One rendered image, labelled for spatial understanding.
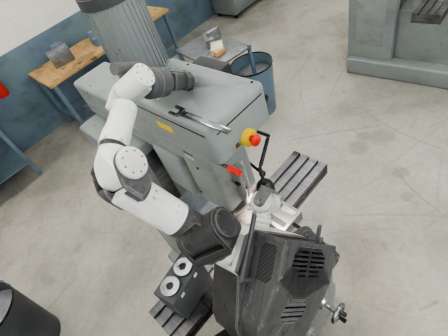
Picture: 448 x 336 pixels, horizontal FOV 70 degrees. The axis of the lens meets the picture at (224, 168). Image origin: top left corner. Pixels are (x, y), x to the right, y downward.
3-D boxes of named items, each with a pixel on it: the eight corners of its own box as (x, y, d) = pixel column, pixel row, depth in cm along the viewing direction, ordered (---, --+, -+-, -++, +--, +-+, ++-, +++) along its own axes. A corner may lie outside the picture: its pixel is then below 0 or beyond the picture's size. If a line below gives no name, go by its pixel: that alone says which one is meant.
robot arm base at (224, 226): (247, 259, 81) (247, 221, 89) (210, 237, 75) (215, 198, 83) (206, 274, 89) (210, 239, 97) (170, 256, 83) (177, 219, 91)
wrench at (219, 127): (234, 128, 88) (233, 126, 87) (225, 137, 86) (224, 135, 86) (177, 107, 102) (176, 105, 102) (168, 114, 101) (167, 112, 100)
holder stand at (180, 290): (213, 278, 160) (200, 260, 146) (187, 319, 150) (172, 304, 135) (193, 268, 166) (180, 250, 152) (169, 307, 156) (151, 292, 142)
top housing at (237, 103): (272, 119, 111) (265, 79, 99) (222, 169, 101) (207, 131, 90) (185, 89, 139) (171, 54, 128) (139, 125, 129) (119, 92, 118)
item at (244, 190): (253, 197, 140) (243, 165, 125) (248, 203, 138) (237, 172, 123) (247, 193, 142) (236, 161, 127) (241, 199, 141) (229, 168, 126)
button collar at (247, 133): (259, 139, 106) (255, 125, 102) (247, 151, 104) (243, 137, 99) (254, 137, 107) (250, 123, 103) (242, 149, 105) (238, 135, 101)
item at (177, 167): (231, 163, 157) (216, 122, 139) (197, 197, 148) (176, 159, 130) (205, 149, 169) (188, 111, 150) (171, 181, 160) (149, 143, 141)
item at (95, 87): (217, 131, 141) (203, 93, 127) (181, 164, 133) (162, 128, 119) (123, 89, 189) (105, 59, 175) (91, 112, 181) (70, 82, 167)
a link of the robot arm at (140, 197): (78, 197, 73) (156, 239, 84) (105, 179, 65) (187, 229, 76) (99, 159, 80) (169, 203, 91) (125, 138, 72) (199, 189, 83)
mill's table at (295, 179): (327, 173, 195) (327, 163, 189) (184, 350, 149) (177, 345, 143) (295, 159, 209) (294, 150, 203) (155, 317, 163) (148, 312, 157)
